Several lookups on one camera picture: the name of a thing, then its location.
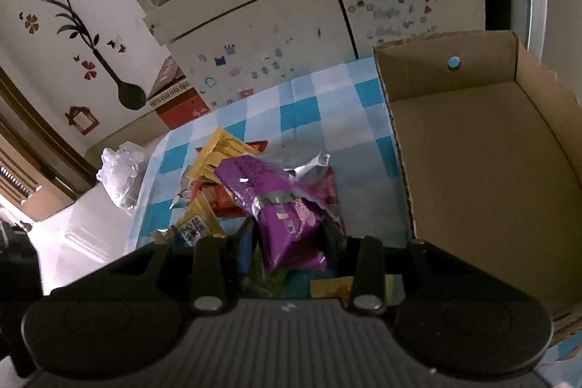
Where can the blue checkered tablecloth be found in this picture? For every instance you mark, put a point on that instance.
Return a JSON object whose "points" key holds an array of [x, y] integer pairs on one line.
{"points": [[340, 110]]}

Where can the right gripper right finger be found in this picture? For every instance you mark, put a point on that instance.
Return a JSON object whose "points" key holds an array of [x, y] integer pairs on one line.
{"points": [[336, 248]]}

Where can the silver foil snack bag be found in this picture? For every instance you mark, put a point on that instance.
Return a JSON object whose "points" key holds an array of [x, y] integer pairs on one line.
{"points": [[310, 172]]}

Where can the red brown carton box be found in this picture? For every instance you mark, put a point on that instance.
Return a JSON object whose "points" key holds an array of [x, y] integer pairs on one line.
{"points": [[172, 97]]}

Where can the purple snack bag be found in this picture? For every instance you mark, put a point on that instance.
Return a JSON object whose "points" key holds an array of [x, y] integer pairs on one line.
{"points": [[287, 213]]}

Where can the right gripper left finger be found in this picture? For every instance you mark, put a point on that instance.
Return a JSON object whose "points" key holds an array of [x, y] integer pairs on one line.
{"points": [[240, 248]]}

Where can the orange snack bag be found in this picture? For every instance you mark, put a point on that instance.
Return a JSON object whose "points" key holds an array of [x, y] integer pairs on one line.
{"points": [[218, 197]]}

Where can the crumpled white plastic bag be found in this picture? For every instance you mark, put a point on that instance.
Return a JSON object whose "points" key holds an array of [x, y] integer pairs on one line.
{"points": [[122, 172]]}

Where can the pink snack bag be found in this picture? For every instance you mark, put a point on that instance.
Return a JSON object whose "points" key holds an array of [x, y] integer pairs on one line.
{"points": [[325, 191]]}

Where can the white sideboard cabinet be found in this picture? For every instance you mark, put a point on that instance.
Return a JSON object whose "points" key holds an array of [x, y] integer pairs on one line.
{"points": [[231, 49]]}

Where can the cardboard box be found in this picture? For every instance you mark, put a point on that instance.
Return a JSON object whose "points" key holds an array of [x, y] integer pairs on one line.
{"points": [[489, 144]]}

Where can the yellow black label snack packet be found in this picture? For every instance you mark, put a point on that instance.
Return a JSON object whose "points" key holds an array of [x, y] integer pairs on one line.
{"points": [[197, 221]]}

